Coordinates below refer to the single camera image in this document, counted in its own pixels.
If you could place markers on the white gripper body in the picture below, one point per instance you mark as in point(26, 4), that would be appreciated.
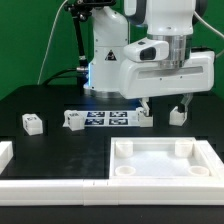
point(139, 80)

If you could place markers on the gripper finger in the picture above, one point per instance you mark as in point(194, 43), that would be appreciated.
point(183, 106)
point(144, 103)

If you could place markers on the white square tabletop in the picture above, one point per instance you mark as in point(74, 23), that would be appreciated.
point(159, 157)

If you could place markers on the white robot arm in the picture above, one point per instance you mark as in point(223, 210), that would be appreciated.
point(172, 21)

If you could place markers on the fiducial marker sheet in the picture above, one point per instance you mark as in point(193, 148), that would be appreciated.
point(116, 118)

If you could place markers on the white U-shaped fence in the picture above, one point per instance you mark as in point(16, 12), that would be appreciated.
point(121, 191)

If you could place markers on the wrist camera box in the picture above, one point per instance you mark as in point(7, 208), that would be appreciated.
point(147, 50)

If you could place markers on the black camera stand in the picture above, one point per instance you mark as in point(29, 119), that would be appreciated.
point(80, 11)

